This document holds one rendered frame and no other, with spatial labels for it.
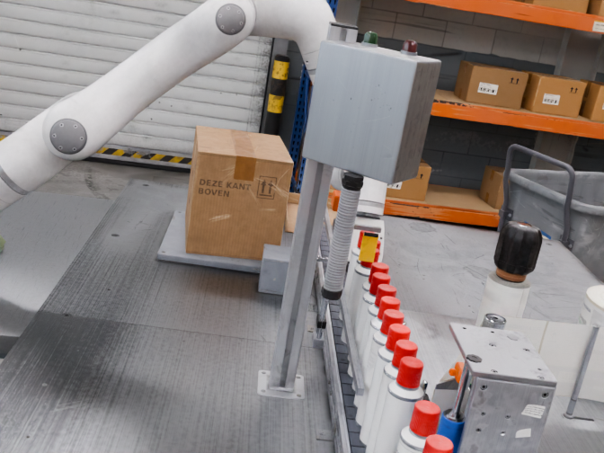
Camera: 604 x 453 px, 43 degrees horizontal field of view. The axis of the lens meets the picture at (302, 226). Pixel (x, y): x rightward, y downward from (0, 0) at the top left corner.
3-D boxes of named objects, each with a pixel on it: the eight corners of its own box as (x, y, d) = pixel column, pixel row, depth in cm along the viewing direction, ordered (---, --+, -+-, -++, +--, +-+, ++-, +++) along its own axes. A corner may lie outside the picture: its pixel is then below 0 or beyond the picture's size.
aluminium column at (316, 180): (292, 393, 142) (359, 27, 121) (269, 389, 142) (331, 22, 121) (292, 380, 147) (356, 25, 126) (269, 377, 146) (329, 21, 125)
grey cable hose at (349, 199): (341, 302, 124) (366, 179, 117) (321, 299, 124) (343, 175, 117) (340, 294, 127) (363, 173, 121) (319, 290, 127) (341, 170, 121)
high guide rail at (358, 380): (362, 396, 122) (364, 388, 122) (355, 395, 122) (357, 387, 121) (324, 201, 224) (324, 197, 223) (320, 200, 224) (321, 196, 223)
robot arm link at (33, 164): (-18, 155, 153) (78, 90, 151) (7, 133, 171) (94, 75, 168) (21, 201, 157) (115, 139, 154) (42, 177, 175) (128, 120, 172)
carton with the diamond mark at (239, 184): (278, 262, 199) (294, 163, 190) (185, 253, 194) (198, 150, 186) (266, 224, 227) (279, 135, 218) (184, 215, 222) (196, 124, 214)
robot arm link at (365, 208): (347, 198, 163) (345, 212, 163) (387, 204, 164) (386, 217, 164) (341, 199, 171) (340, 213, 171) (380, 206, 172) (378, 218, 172)
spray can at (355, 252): (363, 327, 162) (382, 237, 156) (340, 324, 162) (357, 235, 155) (359, 316, 167) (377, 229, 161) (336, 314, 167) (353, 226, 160)
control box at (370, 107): (392, 186, 116) (418, 60, 110) (300, 157, 124) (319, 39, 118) (420, 177, 124) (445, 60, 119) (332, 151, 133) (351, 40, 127)
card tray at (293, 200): (369, 244, 231) (372, 232, 229) (284, 232, 229) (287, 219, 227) (359, 214, 259) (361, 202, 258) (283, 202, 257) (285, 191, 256)
